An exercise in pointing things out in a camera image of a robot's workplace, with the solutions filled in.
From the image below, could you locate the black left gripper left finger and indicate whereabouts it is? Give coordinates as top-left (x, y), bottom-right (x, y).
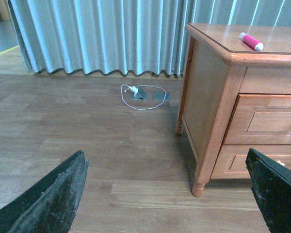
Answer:
top-left (0, 150), bottom-right (89, 233)

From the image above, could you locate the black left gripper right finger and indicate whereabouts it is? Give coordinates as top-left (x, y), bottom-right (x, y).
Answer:
top-left (245, 148), bottom-right (291, 233)

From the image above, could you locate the pink marker with white caps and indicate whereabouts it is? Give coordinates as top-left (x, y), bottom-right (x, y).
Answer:
top-left (239, 33), bottom-right (264, 51)

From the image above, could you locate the wooden nightstand cabinet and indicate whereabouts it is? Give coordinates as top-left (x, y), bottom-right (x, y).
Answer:
top-left (176, 23), bottom-right (291, 197)

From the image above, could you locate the white plug adapter on floor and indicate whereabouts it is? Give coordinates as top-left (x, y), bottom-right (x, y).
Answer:
top-left (129, 86), bottom-right (138, 95)

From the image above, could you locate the open metal floor socket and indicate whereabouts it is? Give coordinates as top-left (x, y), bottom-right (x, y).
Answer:
top-left (130, 88), bottom-right (147, 100)

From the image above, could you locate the closed metal floor socket plate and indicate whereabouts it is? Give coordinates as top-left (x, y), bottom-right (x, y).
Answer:
top-left (152, 92), bottom-right (171, 101)

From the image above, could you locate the grey pleated curtain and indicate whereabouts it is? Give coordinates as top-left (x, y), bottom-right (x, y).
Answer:
top-left (8, 0), bottom-right (291, 75)

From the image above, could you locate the white charger cable on floor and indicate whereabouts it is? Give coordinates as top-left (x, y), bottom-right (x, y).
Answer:
top-left (121, 84), bottom-right (168, 111)

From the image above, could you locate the wooden post in corner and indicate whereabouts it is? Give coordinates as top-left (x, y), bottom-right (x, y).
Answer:
top-left (0, 0), bottom-right (11, 21)

